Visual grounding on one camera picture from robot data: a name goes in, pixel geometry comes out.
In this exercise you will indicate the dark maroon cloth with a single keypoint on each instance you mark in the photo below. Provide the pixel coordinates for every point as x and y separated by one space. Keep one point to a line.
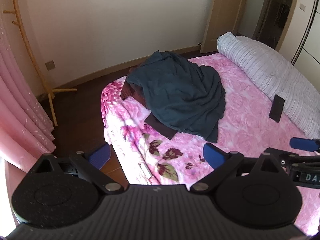
160 127

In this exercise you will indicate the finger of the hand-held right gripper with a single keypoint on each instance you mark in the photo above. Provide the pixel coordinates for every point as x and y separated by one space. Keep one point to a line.
303 144

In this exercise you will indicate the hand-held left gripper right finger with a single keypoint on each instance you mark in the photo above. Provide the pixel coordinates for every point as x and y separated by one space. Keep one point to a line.
213 155

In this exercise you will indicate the pink floral blanket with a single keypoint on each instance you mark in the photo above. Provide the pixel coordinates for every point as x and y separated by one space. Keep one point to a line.
250 115

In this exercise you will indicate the wall light switch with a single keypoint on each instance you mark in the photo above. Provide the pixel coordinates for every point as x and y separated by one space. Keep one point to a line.
302 6

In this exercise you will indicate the black phone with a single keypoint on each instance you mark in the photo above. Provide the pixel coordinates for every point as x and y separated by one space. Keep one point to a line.
276 108

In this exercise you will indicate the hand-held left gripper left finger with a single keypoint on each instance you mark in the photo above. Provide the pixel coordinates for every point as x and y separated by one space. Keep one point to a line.
100 155

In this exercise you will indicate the wooden skirting board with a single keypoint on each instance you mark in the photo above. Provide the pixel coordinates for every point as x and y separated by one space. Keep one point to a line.
112 66

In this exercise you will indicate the wall socket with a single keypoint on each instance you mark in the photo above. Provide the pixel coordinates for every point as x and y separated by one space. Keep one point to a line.
50 65

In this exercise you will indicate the pink curtain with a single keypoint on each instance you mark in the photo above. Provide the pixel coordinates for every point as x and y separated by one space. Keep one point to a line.
15 105

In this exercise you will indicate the wooden coat rack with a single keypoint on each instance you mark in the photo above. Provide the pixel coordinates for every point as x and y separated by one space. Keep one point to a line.
62 90

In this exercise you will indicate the wardrobe sliding door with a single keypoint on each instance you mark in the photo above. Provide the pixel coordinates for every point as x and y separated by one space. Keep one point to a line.
312 30

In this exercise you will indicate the rolled white striped quilt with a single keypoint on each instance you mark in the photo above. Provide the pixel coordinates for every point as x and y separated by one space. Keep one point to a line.
262 65

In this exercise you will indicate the dark teal garment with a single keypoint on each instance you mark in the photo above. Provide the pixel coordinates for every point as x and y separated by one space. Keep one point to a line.
175 92

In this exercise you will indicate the wooden door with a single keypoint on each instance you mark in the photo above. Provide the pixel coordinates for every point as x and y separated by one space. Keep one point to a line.
222 17

